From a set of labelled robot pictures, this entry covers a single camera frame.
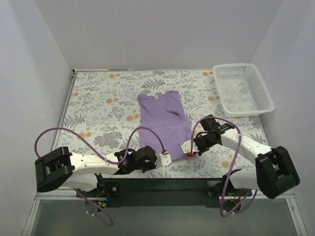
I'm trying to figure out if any purple t shirt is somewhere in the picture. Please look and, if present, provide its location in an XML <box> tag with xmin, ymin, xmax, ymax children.
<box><xmin>137</xmin><ymin>91</ymin><xmax>191</xmax><ymax>161</ymax></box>

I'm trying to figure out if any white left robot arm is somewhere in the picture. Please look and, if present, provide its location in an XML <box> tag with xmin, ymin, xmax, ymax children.
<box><xmin>35</xmin><ymin>146</ymin><xmax>161</xmax><ymax>197</ymax></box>

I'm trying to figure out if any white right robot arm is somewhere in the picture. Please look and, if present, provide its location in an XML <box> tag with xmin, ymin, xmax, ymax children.
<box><xmin>188</xmin><ymin>115</ymin><xmax>300</xmax><ymax>199</ymax></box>

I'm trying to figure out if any white plastic basket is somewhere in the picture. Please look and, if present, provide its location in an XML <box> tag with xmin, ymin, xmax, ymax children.
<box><xmin>213</xmin><ymin>63</ymin><xmax>275</xmax><ymax>118</ymax></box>

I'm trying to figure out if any floral table mat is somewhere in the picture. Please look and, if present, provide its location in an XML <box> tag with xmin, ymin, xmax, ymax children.
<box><xmin>54</xmin><ymin>70</ymin><xmax>268</xmax><ymax>178</ymax></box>

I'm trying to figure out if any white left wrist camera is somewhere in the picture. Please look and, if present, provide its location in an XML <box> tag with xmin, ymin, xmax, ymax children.
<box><xmin>156</xmin><ymin>151</ymin><xmax>172</xmax><ymax>168</ymax></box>

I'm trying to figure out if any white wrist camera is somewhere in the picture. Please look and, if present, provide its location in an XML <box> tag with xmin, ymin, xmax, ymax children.
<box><xmin>181</xmin><ymin>140</ymin><xmax>199</xmax><ymax>157</ymax></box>
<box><xmin>156</xmin><ymin>151</ymin><xmax>172</xmax><ymax>168</ymax></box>

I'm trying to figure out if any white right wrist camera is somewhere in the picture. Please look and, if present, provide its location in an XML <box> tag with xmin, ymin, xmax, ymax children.
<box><xmin>181</xmin><ymin>140</ymin><xmax>199</xmax><ymax>157</ymax></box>

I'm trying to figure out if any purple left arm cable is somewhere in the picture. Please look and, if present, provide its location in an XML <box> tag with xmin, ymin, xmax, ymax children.
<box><xmin>34</xmin><ymin>126</ymin><xmax>168</xmax><ymax>227</ymax></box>

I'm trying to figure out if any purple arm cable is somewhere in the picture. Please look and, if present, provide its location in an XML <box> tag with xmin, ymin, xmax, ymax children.
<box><xmin>189</xmin><ymin>117</ymin><xmax>258</xmax><ymax>218</ymax></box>
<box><xmin>34</xmin><ymin>126</ymin><xmax>168</xmax><ymax>227</ymax></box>

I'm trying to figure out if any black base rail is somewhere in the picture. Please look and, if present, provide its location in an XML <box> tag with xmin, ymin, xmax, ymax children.
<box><xmin>76</xmin><ymin>177</ymin><xmax>252</xmax><ymax>208</ymax></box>

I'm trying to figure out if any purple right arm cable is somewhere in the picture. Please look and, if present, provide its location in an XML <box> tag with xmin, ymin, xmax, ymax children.
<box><xmin>189</xmin><ymin>117</ymin><xmax>258</xmax><ymax>218</ymax></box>

